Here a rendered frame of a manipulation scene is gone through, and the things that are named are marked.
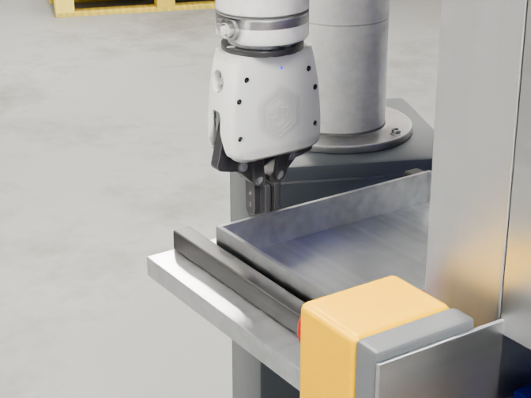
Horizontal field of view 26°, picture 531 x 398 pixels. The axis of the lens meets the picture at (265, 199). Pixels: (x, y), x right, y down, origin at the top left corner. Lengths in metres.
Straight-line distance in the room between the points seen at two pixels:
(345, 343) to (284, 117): 0.44
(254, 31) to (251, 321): 0.25
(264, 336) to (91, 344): 1.83
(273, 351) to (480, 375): 0.28
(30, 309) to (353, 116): 1.65
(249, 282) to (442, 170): 0.34
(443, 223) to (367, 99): 0.75
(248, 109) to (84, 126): 3.25
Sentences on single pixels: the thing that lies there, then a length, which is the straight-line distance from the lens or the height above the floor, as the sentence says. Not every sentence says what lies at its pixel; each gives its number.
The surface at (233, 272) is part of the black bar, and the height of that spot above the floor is 0.90.
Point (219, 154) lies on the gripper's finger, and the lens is 1.05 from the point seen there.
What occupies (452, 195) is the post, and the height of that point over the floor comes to 1.09.
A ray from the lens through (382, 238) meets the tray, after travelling 1.12.
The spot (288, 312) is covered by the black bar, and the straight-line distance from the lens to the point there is 0.94.
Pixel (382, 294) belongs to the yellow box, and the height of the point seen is 1.03.
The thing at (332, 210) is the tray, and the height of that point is 0.90.
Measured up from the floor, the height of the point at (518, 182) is 1.11.
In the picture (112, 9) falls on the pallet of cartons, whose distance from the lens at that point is 6.00.
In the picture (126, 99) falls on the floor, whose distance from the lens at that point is 4.55.
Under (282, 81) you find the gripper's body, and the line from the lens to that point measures 1.04.
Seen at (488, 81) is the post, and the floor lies 1.16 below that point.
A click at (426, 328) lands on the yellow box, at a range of 0.64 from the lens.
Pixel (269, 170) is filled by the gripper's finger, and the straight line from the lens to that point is 1.09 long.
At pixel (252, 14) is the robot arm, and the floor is 1.11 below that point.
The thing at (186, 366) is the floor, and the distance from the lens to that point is 2.65.
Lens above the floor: 1.34
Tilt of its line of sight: 22 degrees down
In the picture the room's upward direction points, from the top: straight up
